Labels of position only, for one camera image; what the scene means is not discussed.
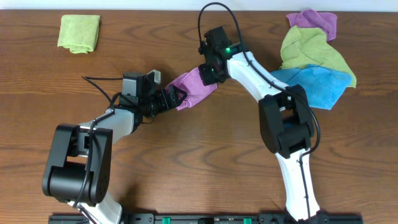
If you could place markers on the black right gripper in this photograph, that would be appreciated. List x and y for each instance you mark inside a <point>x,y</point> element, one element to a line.
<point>206,79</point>

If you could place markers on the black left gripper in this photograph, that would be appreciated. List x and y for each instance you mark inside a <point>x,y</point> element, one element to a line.
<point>165,101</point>

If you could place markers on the pink microfiber cloth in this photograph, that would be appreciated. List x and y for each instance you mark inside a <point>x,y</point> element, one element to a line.
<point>192,84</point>

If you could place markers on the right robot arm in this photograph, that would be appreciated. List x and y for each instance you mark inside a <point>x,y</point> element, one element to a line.
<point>287,124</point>

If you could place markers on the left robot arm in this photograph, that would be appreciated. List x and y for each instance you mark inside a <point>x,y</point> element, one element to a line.
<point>78,167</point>

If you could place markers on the green crumpled microfiber cloth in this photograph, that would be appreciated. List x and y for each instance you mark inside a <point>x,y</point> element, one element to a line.
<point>303,46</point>

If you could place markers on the purple crumpled microfiber cloth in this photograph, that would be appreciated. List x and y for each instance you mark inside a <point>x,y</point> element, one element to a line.
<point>309,18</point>

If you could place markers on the blue microfiber cloth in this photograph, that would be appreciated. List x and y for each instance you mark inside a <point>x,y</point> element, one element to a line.
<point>323,86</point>

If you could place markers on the folded green microfiber cloth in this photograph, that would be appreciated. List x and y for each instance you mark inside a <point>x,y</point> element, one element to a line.
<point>79,33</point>

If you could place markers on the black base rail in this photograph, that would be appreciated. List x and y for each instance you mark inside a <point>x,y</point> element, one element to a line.
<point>265,218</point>

